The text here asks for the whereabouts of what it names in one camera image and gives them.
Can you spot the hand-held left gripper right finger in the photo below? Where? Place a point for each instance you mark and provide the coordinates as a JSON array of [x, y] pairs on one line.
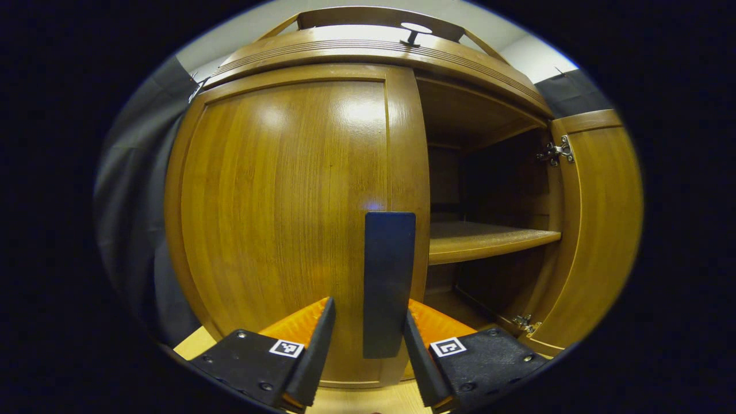
[[422, 368]]

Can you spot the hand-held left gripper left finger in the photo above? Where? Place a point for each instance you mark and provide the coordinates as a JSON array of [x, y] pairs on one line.
[[313, 368]]

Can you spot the wooden shoe cabinet door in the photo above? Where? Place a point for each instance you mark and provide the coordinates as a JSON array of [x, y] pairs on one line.
[[604, 218], [276, 201]]

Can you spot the wooden double-door shoe cabinet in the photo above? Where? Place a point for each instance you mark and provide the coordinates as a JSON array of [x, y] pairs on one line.
[[374, 52]]

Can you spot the metal door hinge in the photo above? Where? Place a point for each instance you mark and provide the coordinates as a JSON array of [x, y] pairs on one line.
[[556, 150], [526, 324]]

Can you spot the wooden cabinet drawer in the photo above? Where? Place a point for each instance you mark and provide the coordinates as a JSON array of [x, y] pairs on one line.
[[345, 49]]

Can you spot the wooden inner shelf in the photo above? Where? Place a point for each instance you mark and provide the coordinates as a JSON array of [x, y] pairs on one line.
[[489, 240]]

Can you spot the round black drawer knob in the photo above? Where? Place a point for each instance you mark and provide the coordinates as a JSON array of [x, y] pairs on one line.
[[415, 29]]

